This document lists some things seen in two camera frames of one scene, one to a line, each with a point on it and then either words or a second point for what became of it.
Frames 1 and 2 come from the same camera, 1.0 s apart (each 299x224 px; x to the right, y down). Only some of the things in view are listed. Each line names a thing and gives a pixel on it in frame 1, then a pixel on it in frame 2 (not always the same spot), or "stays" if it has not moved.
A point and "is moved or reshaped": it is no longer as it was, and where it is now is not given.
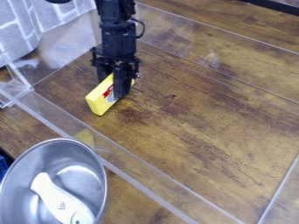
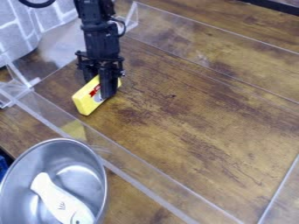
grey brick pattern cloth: [55, 30] stays
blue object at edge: [4, 167] stays
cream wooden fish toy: [71, 207] stays
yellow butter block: [100, 96] is moved or reshaped
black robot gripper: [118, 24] → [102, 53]
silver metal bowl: [75, 168] stays
